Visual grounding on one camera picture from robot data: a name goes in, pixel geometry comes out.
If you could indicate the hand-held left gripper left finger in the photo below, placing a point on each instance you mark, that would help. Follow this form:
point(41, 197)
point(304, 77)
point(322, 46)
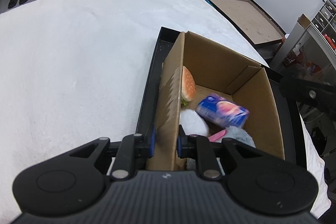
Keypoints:
point(152, 141)

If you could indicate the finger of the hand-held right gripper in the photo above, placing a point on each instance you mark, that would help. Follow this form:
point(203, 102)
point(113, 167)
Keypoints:
point(296, 87)

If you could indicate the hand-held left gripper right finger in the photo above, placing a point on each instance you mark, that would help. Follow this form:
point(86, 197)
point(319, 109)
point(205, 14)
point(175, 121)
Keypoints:
point(179, 142)

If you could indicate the white fluffy plush toy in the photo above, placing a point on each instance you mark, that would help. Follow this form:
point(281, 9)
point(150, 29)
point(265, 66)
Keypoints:
point(193, 121)

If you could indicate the brown cardboard box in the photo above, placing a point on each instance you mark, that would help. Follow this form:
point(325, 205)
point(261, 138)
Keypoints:
point(168, 113)

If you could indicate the black shallow tray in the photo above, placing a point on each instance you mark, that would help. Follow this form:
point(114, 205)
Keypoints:
point(150, 95)

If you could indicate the blue tissue pack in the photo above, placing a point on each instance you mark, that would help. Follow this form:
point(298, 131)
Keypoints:
point(223, 111)

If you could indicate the burger plush toy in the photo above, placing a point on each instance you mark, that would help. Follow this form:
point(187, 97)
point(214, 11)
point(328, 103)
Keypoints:
point(188, 86)

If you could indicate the grey fluffy plush toy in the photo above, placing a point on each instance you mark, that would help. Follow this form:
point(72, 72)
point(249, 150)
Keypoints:
point(240, 136)

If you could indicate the red basket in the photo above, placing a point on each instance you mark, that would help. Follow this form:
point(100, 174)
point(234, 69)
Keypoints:
point(292, 59)

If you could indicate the grey desk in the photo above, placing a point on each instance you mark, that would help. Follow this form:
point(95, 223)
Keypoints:
point(294, 43)

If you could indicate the drawer organizer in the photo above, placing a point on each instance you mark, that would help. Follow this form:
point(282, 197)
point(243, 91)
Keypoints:
point(325, 14)

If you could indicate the black framed brown board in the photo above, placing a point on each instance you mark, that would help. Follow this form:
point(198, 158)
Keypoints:
point(244, 19)

